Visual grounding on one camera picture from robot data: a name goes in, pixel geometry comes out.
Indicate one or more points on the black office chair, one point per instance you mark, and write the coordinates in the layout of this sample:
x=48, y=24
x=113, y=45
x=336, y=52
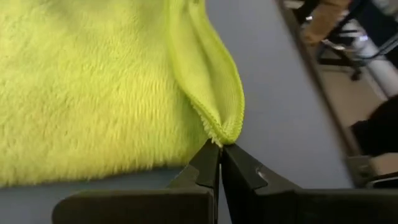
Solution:
x=342, y=60

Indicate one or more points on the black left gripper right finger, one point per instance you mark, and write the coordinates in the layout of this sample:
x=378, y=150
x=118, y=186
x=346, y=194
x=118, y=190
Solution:
x=280, y=205

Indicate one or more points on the black bulky object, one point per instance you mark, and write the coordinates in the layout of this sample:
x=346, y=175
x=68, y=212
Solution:
x=379, y=130

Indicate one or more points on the black metal table frame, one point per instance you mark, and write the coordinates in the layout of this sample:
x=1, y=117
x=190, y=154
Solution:
x=326, y=99

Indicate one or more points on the blue-grey table mat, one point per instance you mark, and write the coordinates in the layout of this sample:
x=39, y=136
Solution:
x=280, y=109

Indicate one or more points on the yellow-green microfibre towel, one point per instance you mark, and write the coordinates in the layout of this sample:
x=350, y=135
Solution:
x=93, y=93

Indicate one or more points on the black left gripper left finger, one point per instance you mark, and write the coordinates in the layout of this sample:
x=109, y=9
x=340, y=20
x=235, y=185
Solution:
x=140, y=207

